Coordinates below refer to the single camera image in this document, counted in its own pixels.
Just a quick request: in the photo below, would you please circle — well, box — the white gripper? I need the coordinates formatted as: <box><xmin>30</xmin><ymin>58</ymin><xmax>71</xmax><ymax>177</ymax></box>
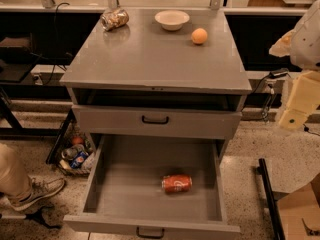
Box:
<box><xmin>269</xmin><ymin>30</ymin><xmax>320</xmax><ymax>131</ymax></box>

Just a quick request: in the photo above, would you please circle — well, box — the red coke can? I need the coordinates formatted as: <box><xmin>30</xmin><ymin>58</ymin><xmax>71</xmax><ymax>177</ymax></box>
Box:
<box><xmin>162</xmin><ymin>174</ymin><xmax>192</xmax><ymax>194</ymax></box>

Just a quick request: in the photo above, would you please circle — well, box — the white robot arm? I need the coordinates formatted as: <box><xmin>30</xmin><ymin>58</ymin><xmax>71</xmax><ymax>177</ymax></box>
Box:
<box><xmin>269</xmin><ymin>0</ymin><xmax>320</xmax><ymax>130</ymax></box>

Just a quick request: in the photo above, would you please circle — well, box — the grey drawer cabinet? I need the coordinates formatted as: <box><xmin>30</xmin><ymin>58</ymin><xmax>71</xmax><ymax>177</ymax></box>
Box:
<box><xmin>59</xmin><ymin>7</ymin><xmax>253</xmax><ymax>145</ymax></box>

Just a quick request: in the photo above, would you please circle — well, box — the open grey middle drawer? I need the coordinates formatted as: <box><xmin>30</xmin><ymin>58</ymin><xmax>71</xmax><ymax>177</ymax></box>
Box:
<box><xmin>64</xmin><ymin>135</ymin><xmax>240</xmax><ymax>240</ymax></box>

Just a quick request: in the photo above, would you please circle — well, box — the closed grey top drawer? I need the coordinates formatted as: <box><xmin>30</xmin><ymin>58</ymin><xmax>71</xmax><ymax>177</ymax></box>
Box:
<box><xmin>72</xmin><ymin>105</ymin><xmax>241</xmax><ymax>139</ymax></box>

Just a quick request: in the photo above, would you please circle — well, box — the blue soda can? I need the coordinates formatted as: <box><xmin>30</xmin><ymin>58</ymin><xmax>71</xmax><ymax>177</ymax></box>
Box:
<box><xmin>70</xmin><ymin>151</ymin><xmax>88</xmax><ymax>169</ymax></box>

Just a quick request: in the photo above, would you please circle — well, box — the orange fruit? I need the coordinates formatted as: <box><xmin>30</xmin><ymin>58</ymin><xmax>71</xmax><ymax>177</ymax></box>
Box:
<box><xmin>191</xmin><ymin>28</ymin><xmax>208</xmax><ymax>45</ymax></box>

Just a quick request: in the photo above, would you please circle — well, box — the cardboard box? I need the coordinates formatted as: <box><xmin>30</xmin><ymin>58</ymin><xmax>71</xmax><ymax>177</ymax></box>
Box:
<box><xmin>278</xmin><ymin>174</ymin><xmax>320</xmax><ymax>240</ymax></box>

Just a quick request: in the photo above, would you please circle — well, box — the white ceramic bowl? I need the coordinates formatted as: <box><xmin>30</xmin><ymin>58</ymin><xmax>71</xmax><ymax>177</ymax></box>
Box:
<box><xmin>155</xmin><ymin>10</ymin><xmax>190</xmax><ymax>31</ymax></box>

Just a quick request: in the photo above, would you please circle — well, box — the crumpled snack bag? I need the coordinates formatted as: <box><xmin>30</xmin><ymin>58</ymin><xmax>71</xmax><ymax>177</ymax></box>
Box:
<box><xmin>100</xmin><ymin>8</ymin><xmax>129</xmax><ymax>31</ymax></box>

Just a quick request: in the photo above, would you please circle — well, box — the grey sneaker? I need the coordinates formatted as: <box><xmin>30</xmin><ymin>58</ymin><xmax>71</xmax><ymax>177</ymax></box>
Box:
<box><xmin>9</xmin><ymin>178</ymin><xmax>65</xmax><ymax>212</ymax></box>

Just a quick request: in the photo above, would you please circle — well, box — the black power adapter with cable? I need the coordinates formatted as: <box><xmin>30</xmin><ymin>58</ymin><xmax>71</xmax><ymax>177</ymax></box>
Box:
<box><xmin>253</xmin><ymin>68</ymin><xmax>289</xmax><ymax>93</ymax></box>

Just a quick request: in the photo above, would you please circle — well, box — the black metal frame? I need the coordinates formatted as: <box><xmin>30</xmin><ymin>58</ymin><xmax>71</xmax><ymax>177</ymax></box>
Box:
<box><xmin>258</xmin><ymin>158</ymin><xmax>285</xmax><ymax>240</ymax></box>

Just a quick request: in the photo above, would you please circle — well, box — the wire basket of items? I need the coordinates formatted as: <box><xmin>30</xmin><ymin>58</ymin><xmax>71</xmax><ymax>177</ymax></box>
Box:
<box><xmin>54</xmin><ymin>123</ymin><xmax>95</xmax><ymax>176</ymax></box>

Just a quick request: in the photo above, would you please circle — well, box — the black cable at left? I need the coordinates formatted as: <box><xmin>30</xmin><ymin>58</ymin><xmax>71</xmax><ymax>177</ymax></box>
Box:
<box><xmin>29</xmin><ymin>2</ymin><xmax>73</xmax><ymax>86</ymax></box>

